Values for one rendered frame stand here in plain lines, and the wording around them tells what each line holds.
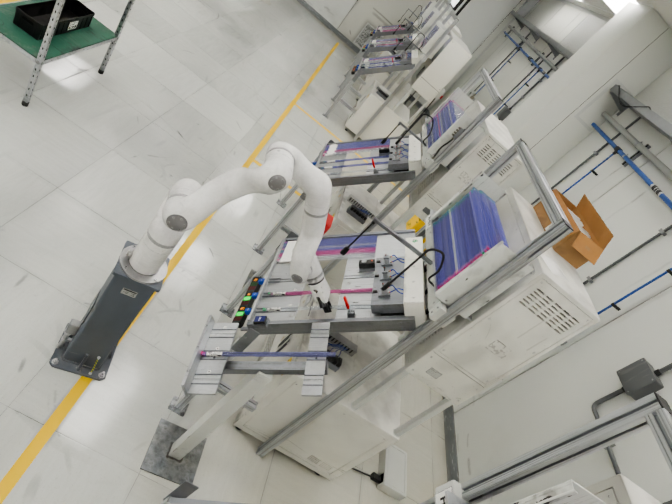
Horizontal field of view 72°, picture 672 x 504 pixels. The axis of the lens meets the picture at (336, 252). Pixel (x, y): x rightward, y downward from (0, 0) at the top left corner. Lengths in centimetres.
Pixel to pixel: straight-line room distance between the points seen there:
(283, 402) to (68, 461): 92
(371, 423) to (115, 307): 127
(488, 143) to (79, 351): 250
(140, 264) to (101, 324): 40
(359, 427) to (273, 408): 43
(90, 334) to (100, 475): 59
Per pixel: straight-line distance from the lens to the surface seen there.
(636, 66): 507
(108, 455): 240
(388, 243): 238
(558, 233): 167
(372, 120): 640
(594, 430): 120
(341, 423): 243
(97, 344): 236
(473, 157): 312
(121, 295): 206
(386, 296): 193
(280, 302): 213
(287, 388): 230
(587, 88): 498
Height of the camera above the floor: 216
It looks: 31 degrees down
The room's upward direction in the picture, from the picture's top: 45 degrees clockwise
